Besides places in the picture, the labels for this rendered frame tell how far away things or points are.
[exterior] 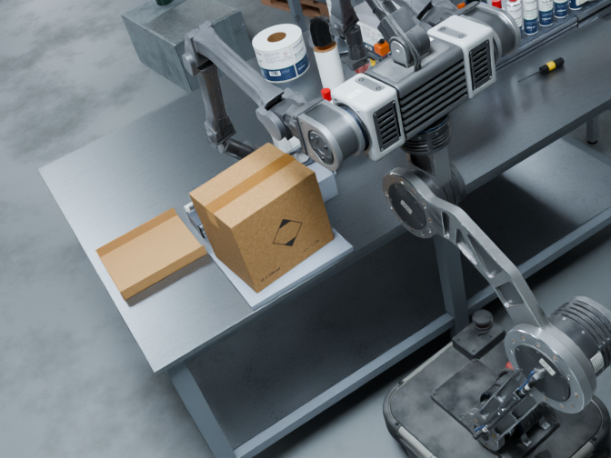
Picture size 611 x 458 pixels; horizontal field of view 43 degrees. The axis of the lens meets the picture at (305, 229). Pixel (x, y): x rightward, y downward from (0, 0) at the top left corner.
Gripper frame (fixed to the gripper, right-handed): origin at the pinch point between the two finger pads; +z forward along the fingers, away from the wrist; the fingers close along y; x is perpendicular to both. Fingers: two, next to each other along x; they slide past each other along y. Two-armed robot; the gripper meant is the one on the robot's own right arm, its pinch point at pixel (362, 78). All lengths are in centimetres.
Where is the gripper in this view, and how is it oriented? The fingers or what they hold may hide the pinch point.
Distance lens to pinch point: 279.4
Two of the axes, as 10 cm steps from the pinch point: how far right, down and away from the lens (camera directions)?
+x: 5.1, 4.8, -7.2
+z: 2.2, 7.3, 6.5
